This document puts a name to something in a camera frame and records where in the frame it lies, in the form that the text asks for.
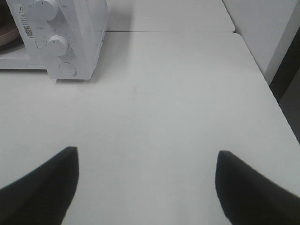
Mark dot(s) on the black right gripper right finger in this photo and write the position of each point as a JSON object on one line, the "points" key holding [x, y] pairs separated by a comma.
{"points": [[249, 198]]}

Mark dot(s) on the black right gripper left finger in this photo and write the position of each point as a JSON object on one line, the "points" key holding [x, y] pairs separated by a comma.
{"points": [[43, 196]]}

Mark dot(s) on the pink round plate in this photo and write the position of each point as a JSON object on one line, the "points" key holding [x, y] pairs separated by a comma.
{"points": [[8, 33]]}

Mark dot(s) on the lower white microwave knob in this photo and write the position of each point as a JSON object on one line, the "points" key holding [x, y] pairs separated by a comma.
{"points": [[57, 45]]}

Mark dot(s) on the white microwave knob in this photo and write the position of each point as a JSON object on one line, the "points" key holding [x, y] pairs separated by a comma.
{"points": [[46, 9], [57, 45]]}

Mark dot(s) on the white microwave oven body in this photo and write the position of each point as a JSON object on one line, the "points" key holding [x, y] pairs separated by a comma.
{"points": [[82, 22]]}

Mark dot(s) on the upper white microwave knob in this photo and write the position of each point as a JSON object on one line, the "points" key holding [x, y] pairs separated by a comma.
{"points": [[46, 9]]}

